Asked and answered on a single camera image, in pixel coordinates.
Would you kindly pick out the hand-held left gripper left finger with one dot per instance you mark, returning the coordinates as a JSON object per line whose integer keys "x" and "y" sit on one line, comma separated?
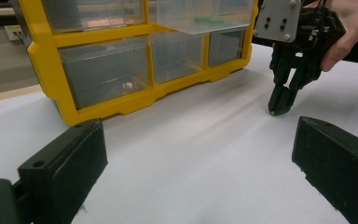
{"x": 62, "y": 174}

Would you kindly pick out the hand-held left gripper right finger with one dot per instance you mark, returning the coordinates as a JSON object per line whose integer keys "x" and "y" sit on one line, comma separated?
{"x": 341, "y": 165}

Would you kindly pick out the clear plastic organizer drawer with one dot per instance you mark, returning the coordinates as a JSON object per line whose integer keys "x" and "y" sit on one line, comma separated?
{"x": 180, "y": 15}

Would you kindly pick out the yellow parts organizer cabinet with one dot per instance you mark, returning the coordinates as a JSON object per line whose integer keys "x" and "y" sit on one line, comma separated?
{"x": 43, "y": 62}

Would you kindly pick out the light wooden table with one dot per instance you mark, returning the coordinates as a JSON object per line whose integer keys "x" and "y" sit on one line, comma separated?
{"x": 9, "y": 95}

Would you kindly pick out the set of clear cabinet drawers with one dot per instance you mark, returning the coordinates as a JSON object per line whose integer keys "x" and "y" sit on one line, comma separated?
{"x": 102, "y": 71}

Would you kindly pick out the small tan object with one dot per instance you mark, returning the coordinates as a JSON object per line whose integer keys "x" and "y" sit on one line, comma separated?
{"x": 128, "y": 85}

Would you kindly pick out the white wall outlet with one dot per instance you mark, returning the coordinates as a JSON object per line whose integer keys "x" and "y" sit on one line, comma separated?
{"x": 11, "y": 32}

